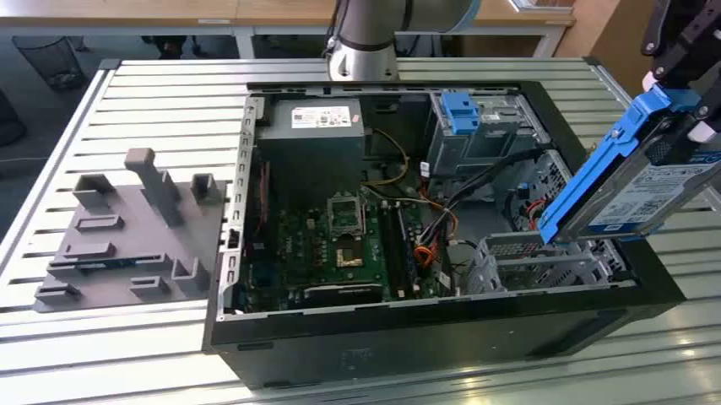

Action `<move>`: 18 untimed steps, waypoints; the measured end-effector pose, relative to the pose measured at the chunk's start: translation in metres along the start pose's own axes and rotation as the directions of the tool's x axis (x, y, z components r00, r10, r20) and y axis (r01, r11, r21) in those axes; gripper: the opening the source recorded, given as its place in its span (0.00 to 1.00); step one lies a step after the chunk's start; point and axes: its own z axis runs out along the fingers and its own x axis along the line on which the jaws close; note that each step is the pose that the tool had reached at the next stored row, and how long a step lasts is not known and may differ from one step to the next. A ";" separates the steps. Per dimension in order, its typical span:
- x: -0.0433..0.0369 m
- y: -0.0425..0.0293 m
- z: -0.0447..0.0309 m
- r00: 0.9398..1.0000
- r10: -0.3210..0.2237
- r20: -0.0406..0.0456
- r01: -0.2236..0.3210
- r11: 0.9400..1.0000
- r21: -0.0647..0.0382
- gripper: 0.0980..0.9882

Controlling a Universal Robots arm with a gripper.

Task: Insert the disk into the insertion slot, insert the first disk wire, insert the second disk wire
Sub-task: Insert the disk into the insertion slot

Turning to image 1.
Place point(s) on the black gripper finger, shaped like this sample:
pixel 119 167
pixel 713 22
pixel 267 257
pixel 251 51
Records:
pixel 683 50
pixel 710 109

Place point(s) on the hard disk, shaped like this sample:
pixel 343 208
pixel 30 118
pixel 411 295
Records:
pixel 635 202

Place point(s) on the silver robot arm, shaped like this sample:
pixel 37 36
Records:
pixel 366 25

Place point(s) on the metal disk bay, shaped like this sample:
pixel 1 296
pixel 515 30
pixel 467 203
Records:
pixel 523 270

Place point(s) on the black RAM slot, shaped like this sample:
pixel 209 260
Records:
pixel 387 249
pixel 406 253

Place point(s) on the silver metal drive cage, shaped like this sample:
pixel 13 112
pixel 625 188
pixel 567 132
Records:
pixel 495 143

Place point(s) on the blue plastic drive latch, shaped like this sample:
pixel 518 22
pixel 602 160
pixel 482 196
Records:
pixel 458 111

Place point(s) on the grey power supply unit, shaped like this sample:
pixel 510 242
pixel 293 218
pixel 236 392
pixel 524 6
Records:
pixel 309 164

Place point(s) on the CPU socket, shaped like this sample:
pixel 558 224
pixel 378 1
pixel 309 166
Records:
pixel 348 257

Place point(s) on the black graphics card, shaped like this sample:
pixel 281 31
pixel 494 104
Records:
pixel 343 293

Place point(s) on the black PC case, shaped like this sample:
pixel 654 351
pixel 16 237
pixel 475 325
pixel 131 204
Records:
pixel 394 350

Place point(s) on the green motherboard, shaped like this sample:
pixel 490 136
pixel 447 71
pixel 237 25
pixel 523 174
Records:
pixel 304 257

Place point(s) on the wooden desk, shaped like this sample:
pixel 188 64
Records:
pixel 168 8

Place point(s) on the grey parts rack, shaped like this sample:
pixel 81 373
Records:
pixel 129 236

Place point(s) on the black mesh wastebasket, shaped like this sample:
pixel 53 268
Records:
pixel 50 59

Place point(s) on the green RAM stick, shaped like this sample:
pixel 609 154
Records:
pixel 107 266

